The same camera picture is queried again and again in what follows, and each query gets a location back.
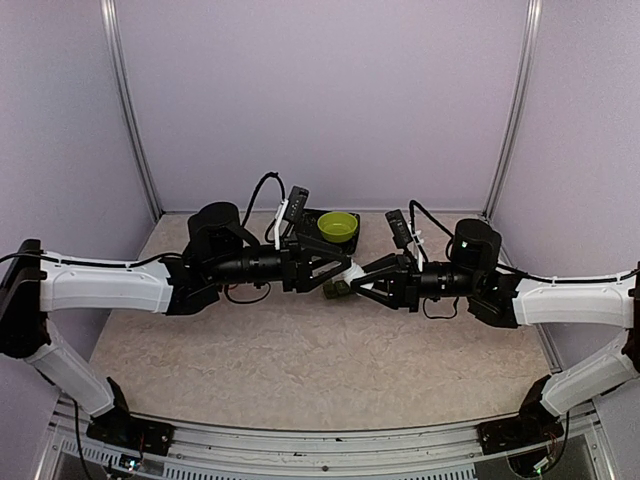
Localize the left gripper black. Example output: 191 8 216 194
209 233 352 293

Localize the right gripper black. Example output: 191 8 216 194
351 250 482 312

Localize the green pill organizer box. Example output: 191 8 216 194
322 280 353 300

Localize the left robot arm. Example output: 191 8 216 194
1 202 352 445

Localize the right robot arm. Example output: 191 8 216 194
344 211 639 444

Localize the lime green bowl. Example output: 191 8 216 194
317 211 359 243

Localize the black patterned tray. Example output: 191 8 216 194
299 209 361 255

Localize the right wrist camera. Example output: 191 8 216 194
385 209 428 272

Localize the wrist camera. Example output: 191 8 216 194
273 186 309 250
385 209 428 272

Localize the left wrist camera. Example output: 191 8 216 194
273 186 309 250

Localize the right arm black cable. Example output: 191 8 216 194
408 199 459 246

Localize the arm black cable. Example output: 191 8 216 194
239 171 285 236
408 199 459 246

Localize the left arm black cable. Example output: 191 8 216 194
239 171 285 236

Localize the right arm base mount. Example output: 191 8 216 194
476 412 564 455

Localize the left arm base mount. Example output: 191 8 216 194
86 410 175 456

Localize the right aluminium corner post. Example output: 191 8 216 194
482 0 543 223

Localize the aluminium corner post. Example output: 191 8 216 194
100 0 164 223
482 0 543 223

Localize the aluminium front frame rail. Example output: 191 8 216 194
34 397 616 480

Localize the left aluminium corner post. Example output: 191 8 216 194
100 0 164 223

